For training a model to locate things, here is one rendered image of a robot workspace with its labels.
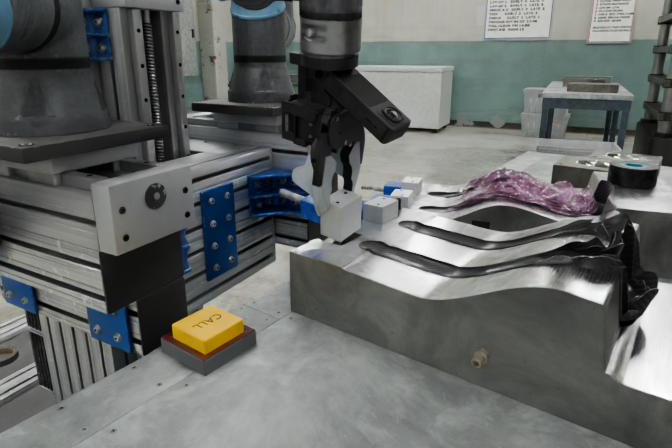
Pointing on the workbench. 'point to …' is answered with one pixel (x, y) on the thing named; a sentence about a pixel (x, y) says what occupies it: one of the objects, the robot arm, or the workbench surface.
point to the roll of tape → (633, 174)
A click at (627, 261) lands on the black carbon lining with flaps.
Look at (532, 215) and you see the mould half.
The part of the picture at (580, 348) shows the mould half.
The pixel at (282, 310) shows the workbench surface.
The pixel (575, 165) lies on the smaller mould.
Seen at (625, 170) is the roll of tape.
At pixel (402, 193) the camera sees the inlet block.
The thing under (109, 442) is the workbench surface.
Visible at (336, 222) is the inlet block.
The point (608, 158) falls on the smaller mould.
